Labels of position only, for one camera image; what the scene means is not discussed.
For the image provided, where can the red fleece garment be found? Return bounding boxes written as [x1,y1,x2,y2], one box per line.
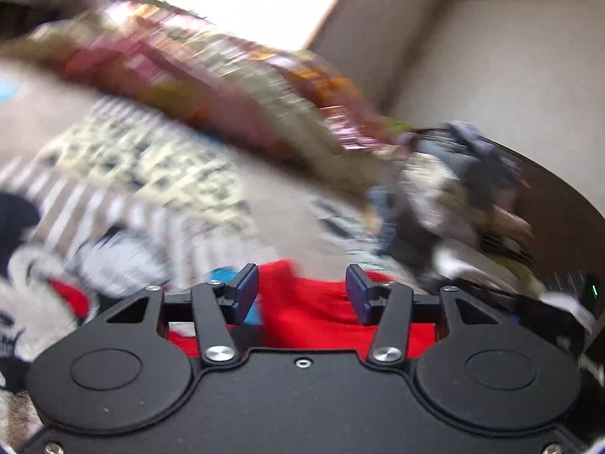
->
[168,259,447,360]

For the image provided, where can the floral pink yellow quilt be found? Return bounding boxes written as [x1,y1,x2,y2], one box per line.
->
[28,0,417,162]

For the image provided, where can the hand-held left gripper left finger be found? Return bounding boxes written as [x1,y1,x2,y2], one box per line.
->
[105,263,261,368]

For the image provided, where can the grey cartoon printed blanket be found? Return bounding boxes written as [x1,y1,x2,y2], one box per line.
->
[0,61,426,436]

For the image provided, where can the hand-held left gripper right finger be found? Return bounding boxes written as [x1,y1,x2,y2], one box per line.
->
[345,264,509,368]

